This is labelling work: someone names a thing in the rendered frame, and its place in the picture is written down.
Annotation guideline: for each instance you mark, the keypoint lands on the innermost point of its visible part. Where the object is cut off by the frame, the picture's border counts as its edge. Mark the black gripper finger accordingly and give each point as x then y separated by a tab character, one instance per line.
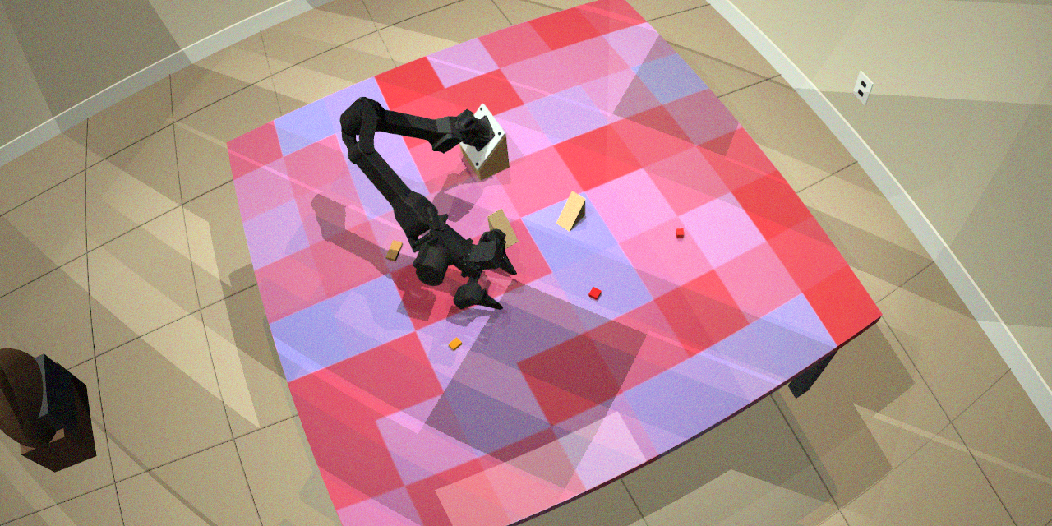
505	262
487	301

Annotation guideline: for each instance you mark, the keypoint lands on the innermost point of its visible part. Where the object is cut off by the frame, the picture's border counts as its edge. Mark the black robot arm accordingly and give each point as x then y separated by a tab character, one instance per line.
413	211

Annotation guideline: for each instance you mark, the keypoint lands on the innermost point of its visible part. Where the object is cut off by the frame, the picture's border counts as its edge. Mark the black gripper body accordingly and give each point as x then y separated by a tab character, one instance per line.
469	294

